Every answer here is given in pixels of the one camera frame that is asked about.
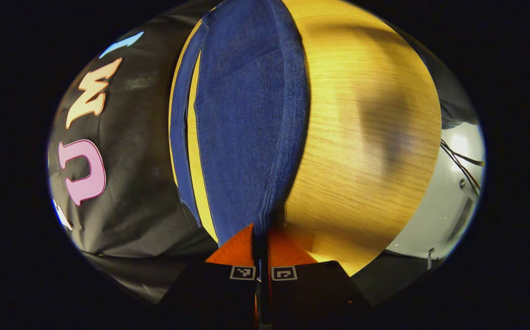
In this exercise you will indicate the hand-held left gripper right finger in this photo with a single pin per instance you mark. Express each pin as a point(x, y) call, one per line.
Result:
point(310, 293)

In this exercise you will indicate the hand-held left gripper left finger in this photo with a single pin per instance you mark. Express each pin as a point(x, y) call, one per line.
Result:
point(219, 293)

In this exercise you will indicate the blue jeans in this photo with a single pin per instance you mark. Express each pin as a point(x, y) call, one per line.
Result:
point(251, 114)

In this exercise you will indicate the black backdrop cloth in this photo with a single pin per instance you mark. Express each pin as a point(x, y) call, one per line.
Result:
point(141, 160)

